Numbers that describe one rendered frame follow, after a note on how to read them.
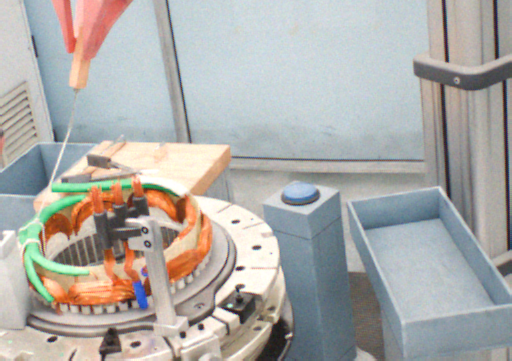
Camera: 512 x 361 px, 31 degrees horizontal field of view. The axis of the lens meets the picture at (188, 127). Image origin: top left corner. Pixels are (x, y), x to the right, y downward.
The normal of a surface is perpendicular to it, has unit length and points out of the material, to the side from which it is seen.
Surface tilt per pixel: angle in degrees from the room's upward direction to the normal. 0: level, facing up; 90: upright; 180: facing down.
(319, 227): 90
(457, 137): 90
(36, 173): 90
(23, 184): 90
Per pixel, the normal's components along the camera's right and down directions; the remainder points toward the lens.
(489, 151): 0.51, 0.25
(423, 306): -0.15, -0.92
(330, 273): 0.73, 0.15
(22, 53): 0.91, 0.01
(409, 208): 0.04, 0.37
